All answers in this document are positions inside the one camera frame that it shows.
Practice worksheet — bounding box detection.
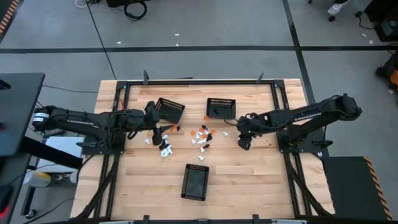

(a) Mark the black aluminium table frame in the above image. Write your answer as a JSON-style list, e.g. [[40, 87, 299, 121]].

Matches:
[[70, 70, 336, 224]]

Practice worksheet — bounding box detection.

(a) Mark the long black floor cable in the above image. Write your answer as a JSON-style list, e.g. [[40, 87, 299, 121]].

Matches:
[[85, 0, 118, 80]]

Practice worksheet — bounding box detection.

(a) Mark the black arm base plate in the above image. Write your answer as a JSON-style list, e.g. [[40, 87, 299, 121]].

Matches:
[[276, 129, 334, 154], [76, 130, 127, 156]]

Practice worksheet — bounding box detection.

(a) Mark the black hazard-striped floor mat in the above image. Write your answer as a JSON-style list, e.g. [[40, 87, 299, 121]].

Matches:
[[0, 0, 21, 41]]

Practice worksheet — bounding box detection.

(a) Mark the black desk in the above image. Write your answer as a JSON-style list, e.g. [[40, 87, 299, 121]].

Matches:
[[0, 73, 46, 156]]

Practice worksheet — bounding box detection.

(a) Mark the office chair base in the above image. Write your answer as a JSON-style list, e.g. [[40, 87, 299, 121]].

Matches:
[[328, 11, 363, 22]]

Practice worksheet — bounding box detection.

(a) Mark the person's foot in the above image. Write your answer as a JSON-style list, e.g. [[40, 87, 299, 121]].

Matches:
[[327, 0, 351, 16]]

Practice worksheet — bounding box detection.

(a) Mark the black equipment box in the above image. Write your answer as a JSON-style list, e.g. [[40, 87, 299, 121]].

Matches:
[[105, 0, 150, 7]]

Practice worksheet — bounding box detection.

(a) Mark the black floor equipment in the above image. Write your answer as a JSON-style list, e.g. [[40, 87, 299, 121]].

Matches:
[[363, 0, 398, 43]]

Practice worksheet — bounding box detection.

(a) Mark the black power adapter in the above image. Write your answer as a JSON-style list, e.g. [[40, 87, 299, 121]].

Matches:
[[40, 128, 68, 139]]

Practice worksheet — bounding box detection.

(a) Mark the white and yellow container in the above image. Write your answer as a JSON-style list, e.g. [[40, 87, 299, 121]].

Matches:
[[23, 170, 52, 188]]

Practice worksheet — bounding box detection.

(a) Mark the coiled black cable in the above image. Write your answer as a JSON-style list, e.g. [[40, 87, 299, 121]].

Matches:
[[123, 0, 148, 22]]

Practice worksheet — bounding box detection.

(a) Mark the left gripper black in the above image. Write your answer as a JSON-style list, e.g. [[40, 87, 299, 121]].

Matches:
[[143, 100, 175, 133]]

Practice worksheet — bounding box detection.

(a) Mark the black slotted plastic basket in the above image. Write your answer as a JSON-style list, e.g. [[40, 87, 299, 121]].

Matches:
[[206, 97, 236, 120], [154, 97, 187, 125], [180, 163, 210, 202]]

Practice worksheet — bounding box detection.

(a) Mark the black hazard-striped platform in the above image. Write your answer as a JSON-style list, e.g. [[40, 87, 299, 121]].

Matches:
[[322, 156, 394, 222]]

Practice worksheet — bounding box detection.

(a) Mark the black and orange object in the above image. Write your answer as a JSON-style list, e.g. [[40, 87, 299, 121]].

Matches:
[[374, 51, 398, 91]]

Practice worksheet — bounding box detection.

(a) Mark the white box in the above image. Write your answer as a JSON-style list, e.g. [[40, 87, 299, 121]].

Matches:
[[37, 136, 85, 174]]

